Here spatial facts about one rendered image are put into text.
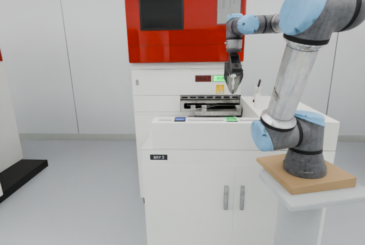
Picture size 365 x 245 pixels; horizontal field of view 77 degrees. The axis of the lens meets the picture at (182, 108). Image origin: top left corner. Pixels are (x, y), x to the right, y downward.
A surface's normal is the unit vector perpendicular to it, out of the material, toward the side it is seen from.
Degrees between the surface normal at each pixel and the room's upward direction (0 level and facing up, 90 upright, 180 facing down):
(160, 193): 90
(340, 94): 90
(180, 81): 90
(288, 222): 90
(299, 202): 0
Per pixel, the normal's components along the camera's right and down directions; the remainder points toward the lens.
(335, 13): 0.22, 0.48
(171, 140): -0.06, 0.25
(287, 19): -0.96, 0.00
